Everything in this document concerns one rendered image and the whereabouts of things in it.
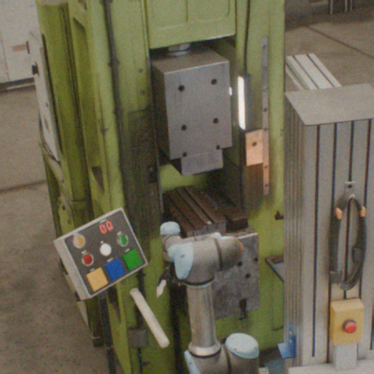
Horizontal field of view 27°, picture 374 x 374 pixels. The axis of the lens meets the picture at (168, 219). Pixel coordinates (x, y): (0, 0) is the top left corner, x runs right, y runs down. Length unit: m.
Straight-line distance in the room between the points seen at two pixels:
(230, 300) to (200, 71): 1.18
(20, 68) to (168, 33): 5.42
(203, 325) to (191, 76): 1.14
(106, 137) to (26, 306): 1.84
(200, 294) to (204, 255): 0.15
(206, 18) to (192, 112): 0.41
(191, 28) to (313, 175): 1.48
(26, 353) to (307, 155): 2.89
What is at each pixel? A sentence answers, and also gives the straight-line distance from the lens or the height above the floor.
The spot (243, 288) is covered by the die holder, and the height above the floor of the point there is 0.62.
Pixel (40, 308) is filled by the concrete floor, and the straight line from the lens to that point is 4.98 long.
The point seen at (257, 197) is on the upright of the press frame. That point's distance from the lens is 3.89.
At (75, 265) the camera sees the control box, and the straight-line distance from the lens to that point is 3.28.
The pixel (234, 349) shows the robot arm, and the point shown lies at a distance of 2.81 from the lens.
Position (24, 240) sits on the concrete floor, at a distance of 5.74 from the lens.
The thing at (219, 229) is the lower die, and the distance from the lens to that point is 3.70.
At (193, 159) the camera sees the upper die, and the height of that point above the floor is 1.35.
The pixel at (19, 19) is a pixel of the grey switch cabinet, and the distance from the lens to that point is 8.61.
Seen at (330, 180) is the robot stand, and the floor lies 1.86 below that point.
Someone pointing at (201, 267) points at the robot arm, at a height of 1.40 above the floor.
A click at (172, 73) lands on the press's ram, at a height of 1.76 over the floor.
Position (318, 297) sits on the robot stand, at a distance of 2.32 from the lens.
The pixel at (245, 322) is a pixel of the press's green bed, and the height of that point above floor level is 0.40.
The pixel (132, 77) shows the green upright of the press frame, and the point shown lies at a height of 1.72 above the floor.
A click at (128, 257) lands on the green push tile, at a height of 1.03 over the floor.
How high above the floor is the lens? 2.82
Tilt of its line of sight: 29 degrees down
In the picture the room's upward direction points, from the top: 5 degrees counter-clockwise
